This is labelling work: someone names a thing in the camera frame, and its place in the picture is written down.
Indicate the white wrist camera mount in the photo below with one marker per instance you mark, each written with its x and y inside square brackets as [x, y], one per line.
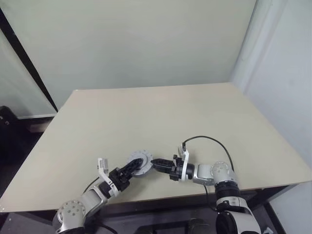
[104, 168]
[185, 161]

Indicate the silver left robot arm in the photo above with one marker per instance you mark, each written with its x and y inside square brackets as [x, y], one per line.
[90, 198]

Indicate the grey round motor lid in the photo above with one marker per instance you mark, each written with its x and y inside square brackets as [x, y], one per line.
[136, 156]

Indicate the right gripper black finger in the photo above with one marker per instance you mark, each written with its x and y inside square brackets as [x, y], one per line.
[162, 162]
[164, 169]

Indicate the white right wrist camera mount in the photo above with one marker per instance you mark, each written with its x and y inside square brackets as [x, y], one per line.
[185, 161]

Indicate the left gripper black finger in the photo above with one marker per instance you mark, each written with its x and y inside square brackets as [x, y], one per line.
[137, 171]
[133, 164]

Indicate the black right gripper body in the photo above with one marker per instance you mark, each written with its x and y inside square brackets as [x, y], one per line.
[177, 169]

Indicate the black diagonal frame post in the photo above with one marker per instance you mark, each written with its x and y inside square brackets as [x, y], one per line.
[26, 57]

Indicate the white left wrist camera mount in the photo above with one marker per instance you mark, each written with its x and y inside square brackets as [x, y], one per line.
[104, 168]

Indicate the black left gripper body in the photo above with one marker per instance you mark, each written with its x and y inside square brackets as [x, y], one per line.
[119, 179]

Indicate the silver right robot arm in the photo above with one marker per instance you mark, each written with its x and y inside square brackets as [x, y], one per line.
[219, 173]

